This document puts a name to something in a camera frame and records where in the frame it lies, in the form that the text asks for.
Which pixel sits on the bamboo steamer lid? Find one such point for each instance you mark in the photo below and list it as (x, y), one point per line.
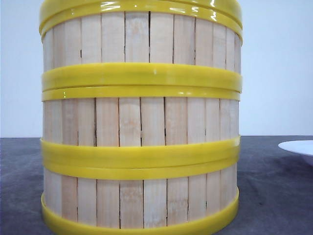
(226, 12)

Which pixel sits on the front bamboo steamer basket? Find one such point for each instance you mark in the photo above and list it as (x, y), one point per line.
(196, 205)

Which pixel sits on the white plate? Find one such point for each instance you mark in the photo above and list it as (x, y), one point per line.
(300, 147)

